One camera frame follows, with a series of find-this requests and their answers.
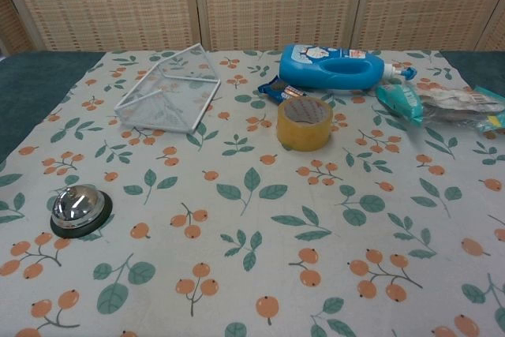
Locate silver desk call bell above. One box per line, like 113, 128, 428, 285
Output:
50, 185, 114, 240

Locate yellowish packing tape roll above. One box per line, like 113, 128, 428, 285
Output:
275, 96, 335, 152

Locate blue cookie snack packet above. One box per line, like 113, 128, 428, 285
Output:
257, 75, 309, 104

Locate floral fruit print tablecloth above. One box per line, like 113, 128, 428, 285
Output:
0, 49, 505, 337

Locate blue detergent bottle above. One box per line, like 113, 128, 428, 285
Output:
278, 43, 418, 91

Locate woven bamboo folding screen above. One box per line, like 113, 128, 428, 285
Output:
0, 0, 505, 54

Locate teal clear plastic snack bag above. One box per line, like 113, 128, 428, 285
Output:
374, 83, 505, 135

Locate teal green table cover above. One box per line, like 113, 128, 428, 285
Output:
0, 50, 105, 166

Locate white wire mesh rack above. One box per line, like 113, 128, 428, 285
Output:
114, 43, 221, 134

